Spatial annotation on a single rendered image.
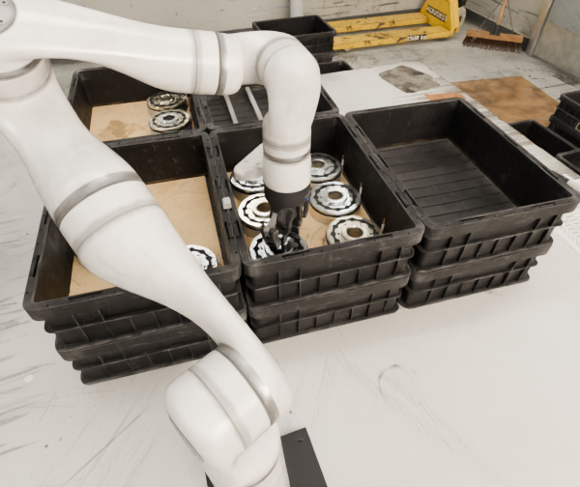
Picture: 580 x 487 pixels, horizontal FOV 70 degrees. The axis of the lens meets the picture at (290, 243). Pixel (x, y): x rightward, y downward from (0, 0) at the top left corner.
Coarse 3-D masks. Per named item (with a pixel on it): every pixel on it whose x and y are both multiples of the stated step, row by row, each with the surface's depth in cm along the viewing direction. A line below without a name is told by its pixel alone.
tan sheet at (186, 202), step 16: (160, 192) 89; (176, 192) 89; (192, 192) 89; (208, 192) 89; (176, 208) 85; (192, 208) 85; (208, 208) 85; (176, 224) 82; (192, 224) 82; (208, 224) 82; (192, 240) 79; (208, 240) 79; (80, 272) 73; (80, 288) 71; (96, 288) 71
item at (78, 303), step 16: (112, 144) 84; (128, 144) 84; (144, 144) 84; (208, 144) 84; (208, 160) 80; (48, 224) 67; (224, 224) 67; (32, 272) 60; (208, 272) 60; (224, 272) 60; (240, 272) 62; (32, 288) 58; (112, 288) 58; (32, 304) 56; (48, 304) 56; (64, 304) 56; (80, 304) 57; (96, 304) 58; (112, 304) 58
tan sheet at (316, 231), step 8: (240, 200) 87; (304, 224) 82; (312, 224) 82; (320, 224) 82; (304, 232) 80; (312, 232) 80; (320, 232) 80; (248, 240) 79; (304, 240) 79; (312, 240) 79; (320, 240) 79; (248, 248) 77
